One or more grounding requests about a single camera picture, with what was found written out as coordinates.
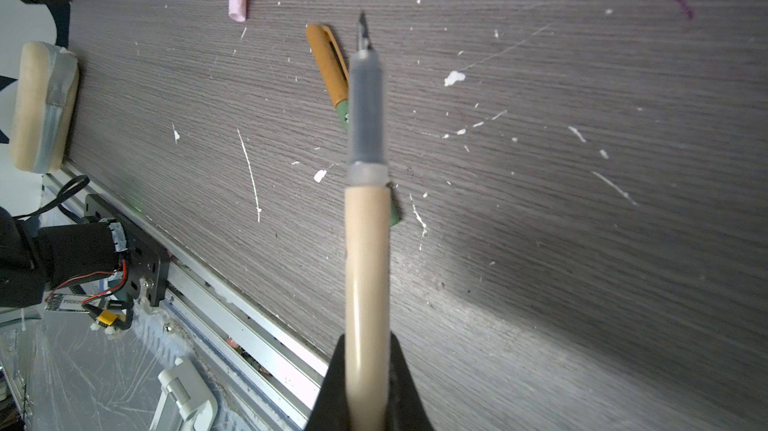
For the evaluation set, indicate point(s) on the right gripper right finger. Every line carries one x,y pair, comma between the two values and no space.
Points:
405,410

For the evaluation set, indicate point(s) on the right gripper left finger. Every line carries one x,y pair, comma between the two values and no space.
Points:
330,409

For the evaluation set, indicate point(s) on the green cap beige pen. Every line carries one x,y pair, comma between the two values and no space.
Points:
367,348

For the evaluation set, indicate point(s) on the gold cap green pen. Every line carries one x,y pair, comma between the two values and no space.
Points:
330,65

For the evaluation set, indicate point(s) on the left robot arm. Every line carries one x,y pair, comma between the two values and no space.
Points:
51,248

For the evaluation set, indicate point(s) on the beige foam pad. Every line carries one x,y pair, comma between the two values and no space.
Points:
46,95

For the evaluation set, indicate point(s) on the white plastic clip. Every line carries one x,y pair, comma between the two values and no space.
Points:
186,401

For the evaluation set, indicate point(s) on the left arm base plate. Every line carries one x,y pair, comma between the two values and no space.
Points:
147,260

